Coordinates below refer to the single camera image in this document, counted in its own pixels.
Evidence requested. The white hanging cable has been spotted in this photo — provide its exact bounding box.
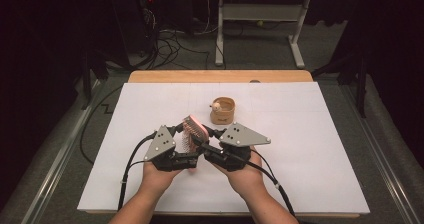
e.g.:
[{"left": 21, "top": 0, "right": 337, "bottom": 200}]
[{"left": 204, "top": 0, "right": 218, "bottom": 35}]

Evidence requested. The wooden table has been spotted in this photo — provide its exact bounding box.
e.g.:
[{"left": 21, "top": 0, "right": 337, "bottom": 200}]
[{"left": 85, "top": 69, "right": 361, "bottom": 219}]

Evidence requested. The left hand-held gripper black cable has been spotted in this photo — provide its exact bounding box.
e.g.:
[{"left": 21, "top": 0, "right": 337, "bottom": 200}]
[{"left": 117, "top": 132, "right": 158, "bottom": 212}]

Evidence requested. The white table mat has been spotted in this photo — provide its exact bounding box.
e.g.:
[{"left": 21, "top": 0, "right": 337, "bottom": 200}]
[{"left": 77, "top": 81, "right": 371, "bottom": 215}]

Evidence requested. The bundle of black floor cables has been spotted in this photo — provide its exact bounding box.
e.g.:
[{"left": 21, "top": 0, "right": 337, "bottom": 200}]
[{"left": 139, "top": 3, "right": 221, "bottom": 70}]

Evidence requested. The person's left hand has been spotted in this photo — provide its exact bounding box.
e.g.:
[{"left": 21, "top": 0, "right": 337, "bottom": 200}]
[{"left": 142, "top": 158, "right": 184, "bottom": 193}]

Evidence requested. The person's right hand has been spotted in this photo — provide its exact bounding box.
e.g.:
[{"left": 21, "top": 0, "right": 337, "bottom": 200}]
[{"left": 213, "top": 146, "right": 265, "bottom": 198}]

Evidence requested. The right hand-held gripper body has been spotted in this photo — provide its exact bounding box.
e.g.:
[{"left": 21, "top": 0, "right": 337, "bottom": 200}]
[{"left": 203, "top": 121, "right": 272, "bottom": 172}]

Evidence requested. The white metal stand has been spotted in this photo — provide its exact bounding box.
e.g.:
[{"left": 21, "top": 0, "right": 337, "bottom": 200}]
[{"left": 214, "top": 0, "right": 313, "bottom": 70}]

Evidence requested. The small wooden cup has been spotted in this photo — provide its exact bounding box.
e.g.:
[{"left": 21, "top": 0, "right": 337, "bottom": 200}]
[{"left": 209, "top": 96, "right": 236, "bottom": 126}]

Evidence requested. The hand-held gripper black cable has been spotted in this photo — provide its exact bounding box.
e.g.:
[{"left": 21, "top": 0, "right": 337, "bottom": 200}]
[
  {"left": 117, "top": 132, "right": 158, "bottom": 212},
  {"left": 199, "top": 143, "right": 297, "bottom": 218}
]

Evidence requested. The right hand-held gripper black cable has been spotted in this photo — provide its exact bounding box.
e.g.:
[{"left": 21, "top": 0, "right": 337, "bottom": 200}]
[{"left": 199, "top": 143, "right": 297, "bottom": 218}]

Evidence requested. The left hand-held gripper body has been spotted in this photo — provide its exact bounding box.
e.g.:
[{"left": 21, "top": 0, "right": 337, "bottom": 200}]
[{"left": 143, "top": 125, "right": 178, "bottom": 172}]

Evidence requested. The dark computer tower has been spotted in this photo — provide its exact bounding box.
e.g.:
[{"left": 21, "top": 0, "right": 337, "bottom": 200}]
[{"left": 113, "top": 0, "right": 158, "bottom": 59}]

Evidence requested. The black stand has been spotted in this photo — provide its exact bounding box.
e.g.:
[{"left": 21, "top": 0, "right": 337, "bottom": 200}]
[
  {"left": 311, "top": 50, "right": 368, "bottom": 119},
  {"left": 79, "top": 47, "right": 111, "bottom": 111}
]

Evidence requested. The pink hairbrush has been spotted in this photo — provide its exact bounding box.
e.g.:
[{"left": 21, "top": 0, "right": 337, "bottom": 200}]
[{"left": 181, "top": 114, "right": 210, "bottom": 172}]

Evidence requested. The black floor cable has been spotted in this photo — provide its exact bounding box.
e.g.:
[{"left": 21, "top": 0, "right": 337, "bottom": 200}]
[{"left": 79, "top": 84, "right": 124, "bottom": 165}]

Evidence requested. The aluminium floor rail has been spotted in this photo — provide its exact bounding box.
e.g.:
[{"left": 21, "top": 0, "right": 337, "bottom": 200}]
[
  {"left": 19, "top": 78, "right": 101, "bottom": 224},
  {"left": 339, "top": 83, "right": 424, "bottom": 224}
]

